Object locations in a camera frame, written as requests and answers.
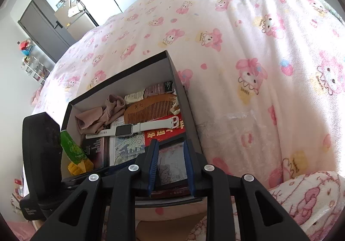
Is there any grey cabinet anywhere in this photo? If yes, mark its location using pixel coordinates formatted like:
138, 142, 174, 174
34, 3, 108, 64
18, 0, 98, 62

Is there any brown wooden comb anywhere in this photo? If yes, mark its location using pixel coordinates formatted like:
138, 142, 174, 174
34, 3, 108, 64
123, 94, 176, 124

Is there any white wire shelf rack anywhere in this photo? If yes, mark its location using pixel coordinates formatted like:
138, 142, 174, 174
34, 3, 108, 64
21, 56, 51, 86

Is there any black picture frame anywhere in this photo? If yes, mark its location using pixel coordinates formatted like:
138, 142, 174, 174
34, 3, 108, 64
151, 133, 190, 200

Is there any green yellow corn snack bag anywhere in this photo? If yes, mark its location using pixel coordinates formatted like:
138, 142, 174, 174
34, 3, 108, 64
60, 130, 94, 176

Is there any black pink booklet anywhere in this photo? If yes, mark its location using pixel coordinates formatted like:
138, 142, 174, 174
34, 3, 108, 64
81, 137, 109, 169

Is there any pink cartoon print bedspread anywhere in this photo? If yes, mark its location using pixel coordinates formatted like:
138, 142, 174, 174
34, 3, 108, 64
34, 0, 344, 189

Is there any red magazine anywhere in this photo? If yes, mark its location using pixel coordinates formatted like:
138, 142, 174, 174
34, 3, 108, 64
144, 113, 186, 146

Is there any white pink fleece blanket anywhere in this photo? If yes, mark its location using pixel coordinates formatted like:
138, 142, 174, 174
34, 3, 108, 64
187, 172, 344, 240

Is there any beige pink cloth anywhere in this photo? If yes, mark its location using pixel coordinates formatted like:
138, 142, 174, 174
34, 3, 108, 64
75, 95, 126, 135

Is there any white smartwatch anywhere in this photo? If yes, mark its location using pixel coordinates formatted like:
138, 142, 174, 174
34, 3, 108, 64
85, 116, 180, 139

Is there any white blue patterned booklet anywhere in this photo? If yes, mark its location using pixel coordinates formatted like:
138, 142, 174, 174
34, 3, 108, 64
108, 133, 145, 166

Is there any cream folded sock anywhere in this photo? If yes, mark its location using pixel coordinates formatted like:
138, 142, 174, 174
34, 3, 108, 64
124, 91, 144, 105

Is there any black white cardboard box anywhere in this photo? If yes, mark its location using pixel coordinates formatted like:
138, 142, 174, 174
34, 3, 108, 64
60, 49, 205, 204

